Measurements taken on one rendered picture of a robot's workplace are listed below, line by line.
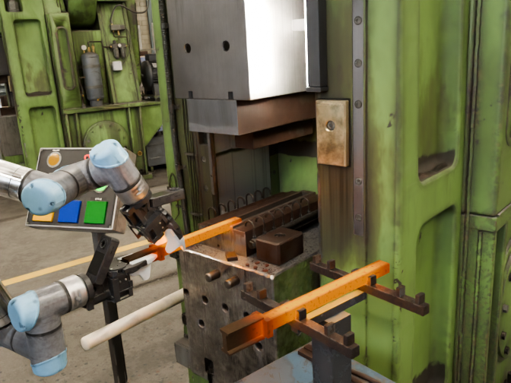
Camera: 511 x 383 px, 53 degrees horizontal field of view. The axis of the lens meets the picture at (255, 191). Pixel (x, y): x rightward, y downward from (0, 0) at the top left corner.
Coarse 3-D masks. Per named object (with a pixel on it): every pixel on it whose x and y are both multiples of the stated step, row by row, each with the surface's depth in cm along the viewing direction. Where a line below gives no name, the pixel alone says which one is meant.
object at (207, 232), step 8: (216, 224) 149; (224, 224) 149; (232, 224) 151; (200, 232) 144; (208, 232) 144; (216, 232) 147; (192, 240) 140; (200, 240) 142; (152, 248) 132; (160, 248) 131; (176, 248) 136; (128, 256) 127; (136, 256) 127; (160, 256) 131
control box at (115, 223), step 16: (48, 160) 179; (64, 160) 177; (80, 160) 175; (96, 192) 170; (112, 192) 169; (112, 208) 167; (32, 224) 174; (48, 224) 172; (64, 224) 171; (80, 224) 169; (96, 224) 167; (112, 224) 166
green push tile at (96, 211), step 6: (90, 204) 169; (96, 204) 168; (102, 204) 168; (90, 210) 168; (96, 210) 168; (102, 210) 167; (84, 216) 169; (90, 216) 168; (96, 216) 167; (102, 216) 167; (84, 222) 168; (90, 222) 167; (96, 222) 167; (102, 222) 166
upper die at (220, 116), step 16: (288, 96) 153; (304, 96) 159; (192, 112) 149; (208, 112) 145; (224, 112) 141; (240, 112) 139; (256, 112) 144; (272, 112) 149; (288, 112) 154; (304, 112) 160; (192, 128) 151; (208, 128) 146; (224, 128) 142; (240, 128) 140; (256, 128) 144
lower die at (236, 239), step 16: (288, 192) 185; (240, 208) 173; (256, 208) 165; (272, 208) 164; (288, 208) 166; (304, 208) 168; (208, 224) 157; (240, 224) 152; (256, 224) 153; (272, 224) 156; (208, 240) 158; (224, 240) 154; (240, 240) 149
